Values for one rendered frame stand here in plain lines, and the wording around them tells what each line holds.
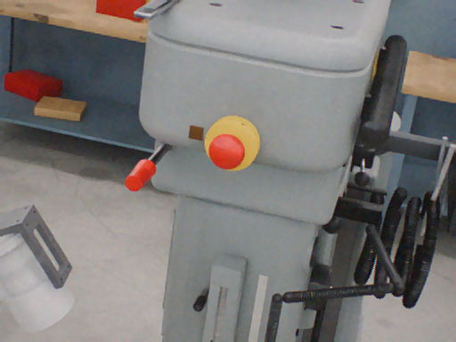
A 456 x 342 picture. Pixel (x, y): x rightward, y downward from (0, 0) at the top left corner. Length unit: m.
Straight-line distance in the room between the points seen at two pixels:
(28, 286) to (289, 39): 0.38
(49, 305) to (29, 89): 4.74
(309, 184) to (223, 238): 0.16
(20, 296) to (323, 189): 0.39
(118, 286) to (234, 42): 3.26
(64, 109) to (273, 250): 4.28
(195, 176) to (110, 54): 4.73
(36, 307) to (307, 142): 0.34
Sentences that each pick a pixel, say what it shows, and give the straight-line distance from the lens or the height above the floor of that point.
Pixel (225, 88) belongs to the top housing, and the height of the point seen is 1.82.
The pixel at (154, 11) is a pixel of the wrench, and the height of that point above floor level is 1.90.
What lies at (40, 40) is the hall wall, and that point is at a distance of 6.04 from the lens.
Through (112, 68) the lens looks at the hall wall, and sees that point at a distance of 5.90.
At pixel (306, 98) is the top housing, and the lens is 1.01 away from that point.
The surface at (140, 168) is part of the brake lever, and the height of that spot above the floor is 1.71.
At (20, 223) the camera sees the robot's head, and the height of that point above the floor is 1.70.
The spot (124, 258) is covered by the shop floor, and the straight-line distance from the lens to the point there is 4.44.
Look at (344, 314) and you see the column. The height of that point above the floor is 1.24.
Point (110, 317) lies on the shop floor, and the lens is 3.99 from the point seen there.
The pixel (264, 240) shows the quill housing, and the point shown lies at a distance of 1.22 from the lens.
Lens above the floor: 2.12
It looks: 22 degrees down
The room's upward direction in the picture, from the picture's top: 8 degrees clockwise
